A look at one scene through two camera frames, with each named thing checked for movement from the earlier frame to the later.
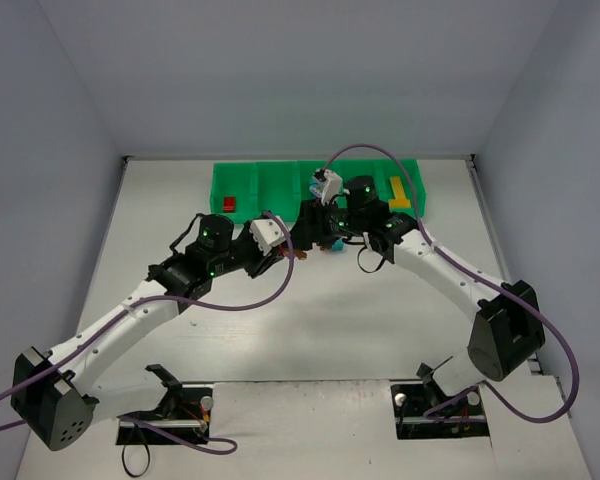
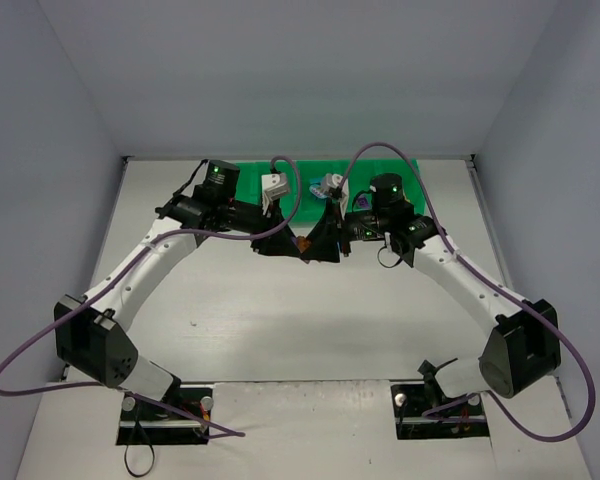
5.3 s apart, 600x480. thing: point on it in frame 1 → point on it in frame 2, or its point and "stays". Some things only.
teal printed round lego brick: [317, 189] stays
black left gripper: [264, 262] → [268, 230]
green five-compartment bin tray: [242, 190] stays
